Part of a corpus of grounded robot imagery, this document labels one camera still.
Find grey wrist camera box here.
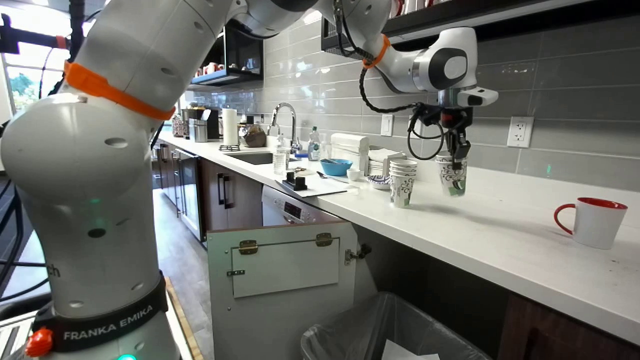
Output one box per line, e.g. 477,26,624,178
458,86,500,111

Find brown cabinet black handle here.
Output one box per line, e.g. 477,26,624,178
199,159,267,236

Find open cabinet door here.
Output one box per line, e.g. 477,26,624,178
207,221,364,360

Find glass coffee pot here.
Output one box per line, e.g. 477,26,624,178
239,115,271,150

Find blue patterned paper bowl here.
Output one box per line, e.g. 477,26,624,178
367,174,394,194

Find blue plastic bowl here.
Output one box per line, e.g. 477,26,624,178
319,156,354,178

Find black floating shelf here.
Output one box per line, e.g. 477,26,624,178
383,0,640,64

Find black wall shelf unit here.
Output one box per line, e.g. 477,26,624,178
189,18,265,89

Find white wall outlet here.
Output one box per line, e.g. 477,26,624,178
507,117,537,150

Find white paper towel roll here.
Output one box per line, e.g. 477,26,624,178
220,107,243,153

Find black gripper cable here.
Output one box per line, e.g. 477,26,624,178
358,62,449,164

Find grey trash bin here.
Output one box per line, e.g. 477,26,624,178
299,290,492,360

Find steel dishwasher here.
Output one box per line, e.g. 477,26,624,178
261,186,339,228

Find white cutting board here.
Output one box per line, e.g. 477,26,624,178
274,174,350,201

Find kitchen sink basin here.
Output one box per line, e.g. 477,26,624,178
225,148,277,169

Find chrome kitchen faucet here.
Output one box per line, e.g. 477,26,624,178
268,100,301,153

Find white square containers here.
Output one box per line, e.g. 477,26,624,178
368,147,407,181

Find clear plastic water bottle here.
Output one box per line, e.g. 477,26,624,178
273,132,293,178

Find white mug red handle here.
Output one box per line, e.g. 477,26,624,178
552,196,630,252

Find white wall switch plate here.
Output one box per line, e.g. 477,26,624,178
378,112,396,139

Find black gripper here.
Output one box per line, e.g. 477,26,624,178
439,107,473,169

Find dark wooden base cabinet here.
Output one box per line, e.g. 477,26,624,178
497,293,640,360

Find black plastic holder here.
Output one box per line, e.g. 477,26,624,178
283,171,311,194

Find steel coffee machine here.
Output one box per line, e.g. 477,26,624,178
189,107,223,145

